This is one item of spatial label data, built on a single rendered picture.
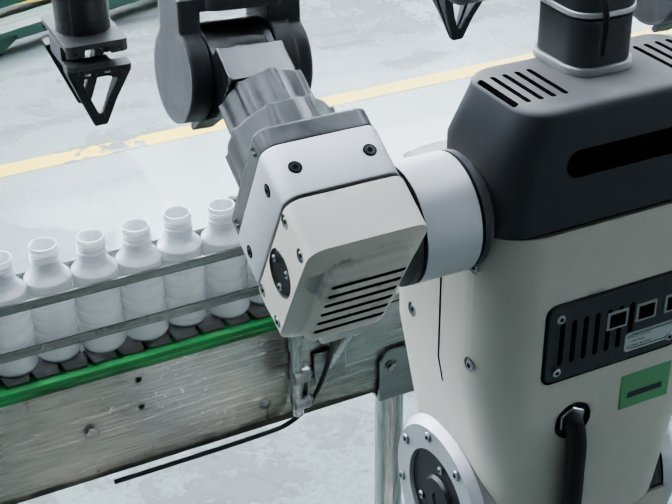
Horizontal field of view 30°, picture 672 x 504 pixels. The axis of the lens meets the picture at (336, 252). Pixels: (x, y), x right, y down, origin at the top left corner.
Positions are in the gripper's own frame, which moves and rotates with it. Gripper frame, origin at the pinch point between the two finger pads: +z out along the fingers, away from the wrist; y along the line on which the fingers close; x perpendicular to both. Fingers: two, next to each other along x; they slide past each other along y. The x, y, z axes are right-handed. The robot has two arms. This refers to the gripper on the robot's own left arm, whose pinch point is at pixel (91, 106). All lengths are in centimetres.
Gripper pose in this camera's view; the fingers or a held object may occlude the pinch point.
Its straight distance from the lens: 139.0
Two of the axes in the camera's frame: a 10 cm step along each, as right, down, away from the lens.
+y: 4.3, 4.7, -7.7
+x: 9.0, -2.3, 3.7
